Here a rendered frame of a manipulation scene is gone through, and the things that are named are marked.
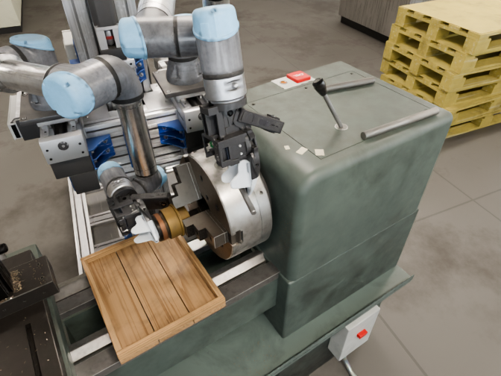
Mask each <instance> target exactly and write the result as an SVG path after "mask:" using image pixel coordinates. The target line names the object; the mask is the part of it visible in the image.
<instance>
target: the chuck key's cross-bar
mask: <svg viewBox="0 0 501 376"><path fill-rule="evenodd" d="M239 191H240V193H241V195H242V197H243V199H244V201H245V203H246V205H247V206H248V209H249V211H250V213H251V215H255V214H256V209H255V207H254V205H253V204H252V202H251V200H250V198H249V196H248V194H247V192H246V191H245V188H240V189H239Z"/></svg>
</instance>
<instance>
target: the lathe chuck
mask: <svg viewBox="0 0 501 376"><path fill-rule="evenodd" d="M187 156H188V158H189V162H190V164H191V167H192V170H193V172H194V175H195V179H196V181H197V183H198V187H199V190H200V192H201V195H202V196H203V197H202V199H198V200H197V201H193V202H192V203H190V204H187V206H188V208H189V211H190V210H193V209H195V208H197V207H202V204H203V203H207V204H208V206H209V209H210V212H211V213H212V214H213V215H214V216H215V217H216V218H217V220H219V222H220V223H221V224H222V225H223V226H224V228H225V229H226V230H227V231H228V232H229V233H230V235H231V236H233V235H235V234H236V232H237V231H241V236H242V240H241V241H240V243H239V244H233V245H231V243H230V242H229V241H228V242H227V243H225V244H223V245H221V246H219V247H217V248H214V247H213V245H212V244H211V242H210V241H209V240H208V239H207V238H206V239H205V242H206V243H207V245H208V246H209V247H210V248H211V249H212V250H213V251H214V252H215V253H216V254H217V255H218V256H219V257H220V258H223V259H225V260H228V259H230V258H232V257H235V256H236V255H238V254H241V253H242V252H244V251H246V250H248V249H249V248H252V247H254V246H255V245H257V244H258V243H259V241H260V238H261V234H262V221H261V216H260V211H259V206H258V203H257V200H256V196H255V194H254V191H253V192H252V194H251V195H249V198H250V200H251V202H252V204H253V205H254V207H255V209H256V214H255V215H251V212H250V211H249V209H248V206H247V205H246V203H245V201H244V199H243V197H242V195H241V193H240V191H239V189H232V188H231V187H230V183H224V182H223V181H222V180H221V176H222V174H223V173H224V172H225V171H226V170H227V169H228V168H226V169H223V170H219V169H217V168H215V167H214V163H215V162H216V159H215V155H213V156H211V157H206V155H205V151H204V148H202V149H199V150H197V151H193V152H191V153H189V154H185V155H183V156H182V157H181V160H180V164H181V163H185V162H186V161H185V158H184V157H187Z"/></svg>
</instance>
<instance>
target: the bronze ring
mask: <svg viewBox="0 0 501 376"><path fill-rule="evenodd" d="M189 217H190V215H189V212H188V211H187V209H186V208H185V207H184V206H182V207H179V208H177V209H176V208H175V206H174V205H173V204H169V205H168V207H166V208H163V209H161V210H159V213H155V214H153V215H152V216H151V218H152V220H153V222H154V224H155V226H156V228H157V231H158V233H159V236H160V238H159V241H160V242H162V241H165V240H167V239H168V238H170V239H173V238H175V237H177V236H180V235H181V236H184V235H185V228H184V225H183V221H182V220H184V219H187V218H189Z"/></svg>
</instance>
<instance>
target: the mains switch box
mask: <svg viewBox="0 0 501 376"><path fill-rule="evenodd" d="M379 311H380V308H379V307H378V306H377V305H376V306H375V307H373V308H372V309H370V310H369V311H368V312H366V313H365V314H363V315H362V316H360V317H359V318H357V319H356V320H355V321H353V322H351V323H350V324H349V325H347V326H346V327H345V328H343V329H341V330H340V331H339V332H338V333H336V334H334V335H333V336H331V337H330V342H329V345H328V349H329V350H330V351H331V352H332V353H333V355H334V356H335V357H336V359H337V360H338V361H339V360H341V359H343V361H344V364H345V366H346V368H347V370H348V372H349V374H350V376H356V374H355V373H354V372H353V370H352V368H351V366H350V364H349V362H348V360H347V358H346V356H347V355H348V354H349V353H351V352H352V351H354V350H355V349H356V348H358V347H359V346H360V345H362V344H363V343H364V342H366V341H367V340H368V337H369V336H370V333H371V330H372V328H373V326H374V323H375V321H376V318H377V316H378V313H379Z"/></svg>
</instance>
